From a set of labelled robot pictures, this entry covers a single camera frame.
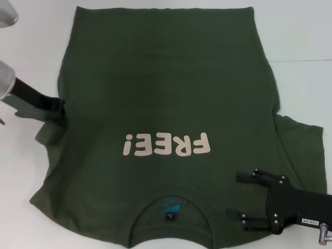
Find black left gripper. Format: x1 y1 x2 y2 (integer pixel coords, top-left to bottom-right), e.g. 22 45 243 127
6 76 70 128

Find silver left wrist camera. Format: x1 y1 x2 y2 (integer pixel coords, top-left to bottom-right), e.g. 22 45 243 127
0 0 19 28

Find silver right wrist metal post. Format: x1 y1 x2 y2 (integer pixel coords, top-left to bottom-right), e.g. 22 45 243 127
319 222 332 246

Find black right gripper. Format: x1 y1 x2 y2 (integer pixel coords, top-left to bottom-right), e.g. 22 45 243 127
225 168 332 233

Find dark green FREE t-shirt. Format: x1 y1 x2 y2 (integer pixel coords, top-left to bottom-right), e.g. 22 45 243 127
29 5 327 249

